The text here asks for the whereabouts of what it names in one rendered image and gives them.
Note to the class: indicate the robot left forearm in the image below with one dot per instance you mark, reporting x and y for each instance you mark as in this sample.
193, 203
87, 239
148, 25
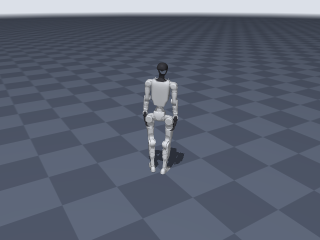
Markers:
145, 105

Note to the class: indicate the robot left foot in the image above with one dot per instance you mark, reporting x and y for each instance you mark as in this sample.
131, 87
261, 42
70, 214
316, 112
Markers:
152, 168

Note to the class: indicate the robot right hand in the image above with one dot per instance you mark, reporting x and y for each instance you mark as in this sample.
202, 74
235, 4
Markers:
174, 123

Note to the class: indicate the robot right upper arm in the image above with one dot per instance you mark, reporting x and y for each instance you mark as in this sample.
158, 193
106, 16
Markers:
174, 92

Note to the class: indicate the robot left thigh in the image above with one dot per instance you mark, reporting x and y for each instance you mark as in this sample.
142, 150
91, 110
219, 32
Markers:
150, 128

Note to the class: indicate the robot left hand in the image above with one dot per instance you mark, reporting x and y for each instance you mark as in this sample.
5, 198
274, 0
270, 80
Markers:
145, 114

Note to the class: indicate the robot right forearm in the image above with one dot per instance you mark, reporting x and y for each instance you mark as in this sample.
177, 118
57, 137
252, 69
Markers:
175, 109

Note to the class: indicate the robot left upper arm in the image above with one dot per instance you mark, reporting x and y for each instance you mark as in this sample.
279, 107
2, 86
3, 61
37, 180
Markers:
148, 89

